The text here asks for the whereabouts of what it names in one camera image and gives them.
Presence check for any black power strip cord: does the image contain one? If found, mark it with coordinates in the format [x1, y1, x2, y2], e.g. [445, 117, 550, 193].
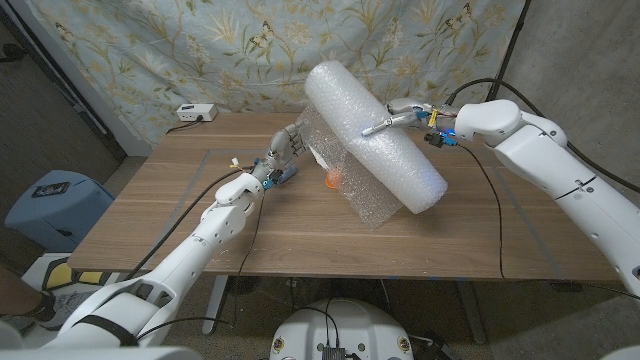
[165, 115, 205, 135]

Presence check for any blue plastic bin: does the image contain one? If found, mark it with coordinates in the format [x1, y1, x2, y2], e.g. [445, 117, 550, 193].
[3, 169, 116, 254]

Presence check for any grey table leg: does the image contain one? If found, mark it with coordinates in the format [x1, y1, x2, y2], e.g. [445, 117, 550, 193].
[457, 279, 487, 346]

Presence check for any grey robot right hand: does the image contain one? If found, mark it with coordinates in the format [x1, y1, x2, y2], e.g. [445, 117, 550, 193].
[360, 97, 459, 139]

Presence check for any yellow and white floor mat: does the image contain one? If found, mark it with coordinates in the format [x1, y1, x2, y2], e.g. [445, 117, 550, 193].
[19, 252, 121, 326]

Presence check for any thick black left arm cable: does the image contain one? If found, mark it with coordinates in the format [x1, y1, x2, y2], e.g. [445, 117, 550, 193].
[122, 166, 256, 282]

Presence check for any bubble wrap roll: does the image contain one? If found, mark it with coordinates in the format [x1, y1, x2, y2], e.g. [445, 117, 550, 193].
[293, 59, 449, 231]

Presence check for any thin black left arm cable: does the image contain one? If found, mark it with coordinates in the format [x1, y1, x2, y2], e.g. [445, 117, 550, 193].
[134, 189, 266, 344]

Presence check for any grey sneaker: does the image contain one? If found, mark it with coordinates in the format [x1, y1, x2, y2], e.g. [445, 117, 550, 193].
[0, 292, 57, 334]

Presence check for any white table leg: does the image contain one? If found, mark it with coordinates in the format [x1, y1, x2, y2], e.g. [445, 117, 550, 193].
[202, 274, 229, 335]

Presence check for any black torso cable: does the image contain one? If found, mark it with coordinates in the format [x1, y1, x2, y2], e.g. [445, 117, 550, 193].
[298, 305, 342, 349]

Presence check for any white power strip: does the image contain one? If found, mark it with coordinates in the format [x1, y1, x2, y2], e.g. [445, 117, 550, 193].
[175, 103, 219, 123]

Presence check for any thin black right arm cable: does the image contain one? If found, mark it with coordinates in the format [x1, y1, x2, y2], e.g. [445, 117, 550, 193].
[455, 142, 640, 302]

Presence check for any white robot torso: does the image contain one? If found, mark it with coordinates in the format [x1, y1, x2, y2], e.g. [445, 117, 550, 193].
[268, 298, 415, 360]

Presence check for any floral backdrop cloth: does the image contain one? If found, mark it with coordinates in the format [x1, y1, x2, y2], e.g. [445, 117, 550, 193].
[29, 0, 529, 147]

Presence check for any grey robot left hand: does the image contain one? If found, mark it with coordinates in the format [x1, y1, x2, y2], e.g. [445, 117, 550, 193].
[249, 119, 309, 185]

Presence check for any black backdrop stand pole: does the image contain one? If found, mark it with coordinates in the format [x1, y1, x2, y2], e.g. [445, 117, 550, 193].
[42, 59, 110, 136]
[480, 0, 532, 104]

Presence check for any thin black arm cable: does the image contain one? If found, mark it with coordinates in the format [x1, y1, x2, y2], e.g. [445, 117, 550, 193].
[455, 142, 640, 302]
[134, 189, 266, 344]

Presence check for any person's bare leg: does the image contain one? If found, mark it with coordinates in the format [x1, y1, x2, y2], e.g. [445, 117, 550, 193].
[0, 264, 41, 316]

